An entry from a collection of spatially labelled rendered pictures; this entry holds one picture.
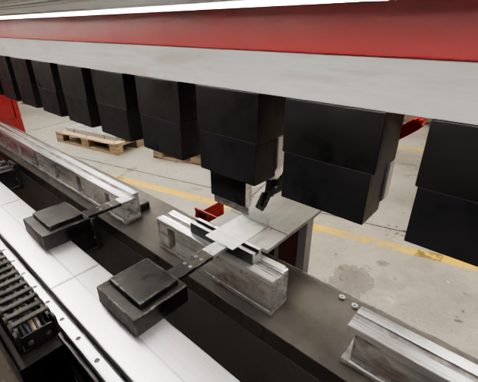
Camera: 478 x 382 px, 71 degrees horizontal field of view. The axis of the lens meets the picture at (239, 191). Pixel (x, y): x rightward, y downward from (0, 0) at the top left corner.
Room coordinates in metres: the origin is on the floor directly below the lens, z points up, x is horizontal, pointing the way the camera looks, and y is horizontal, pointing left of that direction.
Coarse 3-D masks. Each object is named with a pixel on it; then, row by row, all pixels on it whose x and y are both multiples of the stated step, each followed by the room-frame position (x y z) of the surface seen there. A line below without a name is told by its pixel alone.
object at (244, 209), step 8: (216, 176) 0.65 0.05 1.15; (224, 176) 0.64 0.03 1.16; (216, 184) 0.65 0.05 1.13; (224, 184) 0.64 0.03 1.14; (232, 184) 0.62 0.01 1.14; (240, 184) 0.61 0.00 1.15; (248, 184) 0.60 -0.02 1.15; (216, 192) 0.65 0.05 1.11; (224, 192) 0.64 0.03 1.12; (232, 192) 0.62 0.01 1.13; (240, 192) 0.61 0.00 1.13; (248, 192) 0.60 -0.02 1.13; (216, 200) 0.67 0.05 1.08; (224, 200) 0.65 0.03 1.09; (232, 200) 0.62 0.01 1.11; (240, 200) 0.61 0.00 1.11; (248, 200) 0.60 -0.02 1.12; (240, 208) 0.62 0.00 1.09; (248, 208) 0.60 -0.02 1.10
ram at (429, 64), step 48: (384, 0) 0.43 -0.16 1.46; (432, 0) 0.39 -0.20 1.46; (0, 48) 1.35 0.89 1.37; (48, 48) 1.06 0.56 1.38; (96, 48) 0.87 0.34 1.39; (144, 48) 0.74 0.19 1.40; (192, 48) 0.64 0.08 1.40; (240, 48) 0.57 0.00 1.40; (288, 48) 0.51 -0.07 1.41; (336, 48) 0.46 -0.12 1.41; (384, 48) 0.42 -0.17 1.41; (432, 48) 0.39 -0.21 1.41; (288, 96) 0.50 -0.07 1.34; (336, 96) 0.45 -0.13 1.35; (384, 96) 0.41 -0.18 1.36; (432, 96) 0.38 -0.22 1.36
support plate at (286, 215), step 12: (252, 204) 0.80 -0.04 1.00; (276, 204) 0.80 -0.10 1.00; (288, 204) 0.80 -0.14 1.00; (300, 204) 0.80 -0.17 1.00; (228, 216) 0.74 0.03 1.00; (264, 216) 0.74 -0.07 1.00; (276, 216) 0.74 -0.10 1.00; (288, 216) 0.74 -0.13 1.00; (300, 216) 0.74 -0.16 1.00; (312, 216) 0.74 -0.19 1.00; (276, 228) 0.68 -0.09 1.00; (288, 228) 0.68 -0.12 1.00; (252, 240) 0.63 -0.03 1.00; (264, 240) 0.63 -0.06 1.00; (276, 240) 0.63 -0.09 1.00
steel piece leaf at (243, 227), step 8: (240, 216) 0.73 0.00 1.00; (248, 216) 0.73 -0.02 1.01; (256, 216) 0.71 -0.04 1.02; (224, 224) 0.69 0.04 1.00; (232, 224) 0.69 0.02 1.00; (240, 224) 0.69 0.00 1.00; (248, 224) 0.69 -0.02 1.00; (256, 224) 0.69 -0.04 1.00; (264, 224) 0.69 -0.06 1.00; (224, 232) 0.66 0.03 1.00; (232, 232) 0.66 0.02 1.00; (240, 232) 0.66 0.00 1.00; (248, 232) 0.66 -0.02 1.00; (256, 232) 0.66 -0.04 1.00; (240, 240) 0.63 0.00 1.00
